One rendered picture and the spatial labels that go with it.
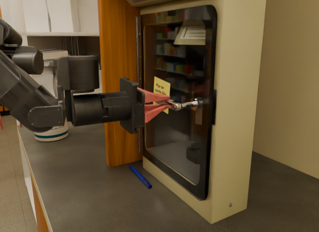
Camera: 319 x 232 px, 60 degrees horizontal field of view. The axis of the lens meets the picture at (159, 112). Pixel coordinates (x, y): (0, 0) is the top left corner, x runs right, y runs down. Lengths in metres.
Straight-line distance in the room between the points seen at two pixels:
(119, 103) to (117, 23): 0.35
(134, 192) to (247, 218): 0.29
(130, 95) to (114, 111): 0.04
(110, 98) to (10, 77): 0.17
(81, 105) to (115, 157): 0.41
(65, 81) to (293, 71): 0.69
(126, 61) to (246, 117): 0.40
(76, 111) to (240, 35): 0.33
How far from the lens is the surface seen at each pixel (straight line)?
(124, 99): 0.53
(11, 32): 0.84
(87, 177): 0.85
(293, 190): 0.84
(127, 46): 0.83
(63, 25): 1.72
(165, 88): 0.66
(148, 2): 0.70
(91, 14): 1.86
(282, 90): 0.98
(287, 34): 0.97
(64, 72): 0.50
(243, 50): 0.57
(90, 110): 0.50
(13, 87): 0.50
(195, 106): 0.57
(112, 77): 0.82
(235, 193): 0.67
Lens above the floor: 1.33
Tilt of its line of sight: 15 degrees down
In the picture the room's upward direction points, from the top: straight up
